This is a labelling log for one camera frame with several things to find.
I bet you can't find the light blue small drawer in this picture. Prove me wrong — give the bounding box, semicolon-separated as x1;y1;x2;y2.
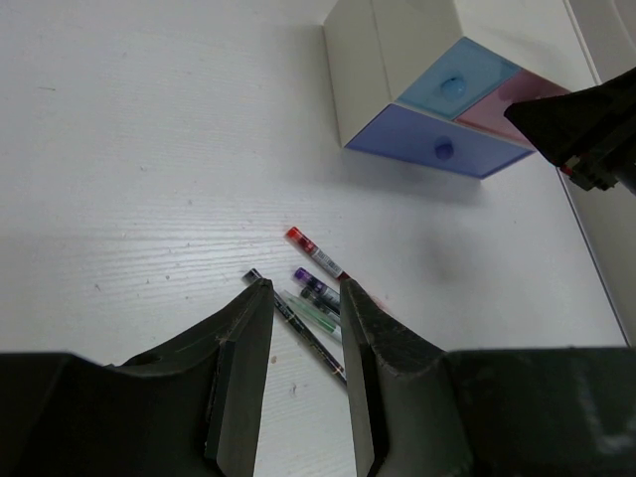
397;38;521;120

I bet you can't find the pink drawer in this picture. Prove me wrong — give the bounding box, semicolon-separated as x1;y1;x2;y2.
454;70;569;149

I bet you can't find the purple drawer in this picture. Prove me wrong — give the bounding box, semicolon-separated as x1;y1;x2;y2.
347;104;533;179

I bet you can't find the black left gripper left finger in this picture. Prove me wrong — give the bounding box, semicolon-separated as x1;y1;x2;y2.
1;279;273;476

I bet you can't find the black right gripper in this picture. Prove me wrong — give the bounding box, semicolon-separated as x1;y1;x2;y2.
504;69;635;194

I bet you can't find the green gel pen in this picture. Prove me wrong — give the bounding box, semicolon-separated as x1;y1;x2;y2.
281;290;342;343

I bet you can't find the red gel pen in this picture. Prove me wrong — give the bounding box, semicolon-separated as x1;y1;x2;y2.
284;226;394;312

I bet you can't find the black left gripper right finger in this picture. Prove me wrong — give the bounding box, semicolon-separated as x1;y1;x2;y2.
340;279;635;476

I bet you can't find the white mini drawer cabinet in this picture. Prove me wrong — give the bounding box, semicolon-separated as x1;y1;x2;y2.
323;0;463;145

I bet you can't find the black gel pen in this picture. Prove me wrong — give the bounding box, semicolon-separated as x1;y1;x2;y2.
241;267;348;387

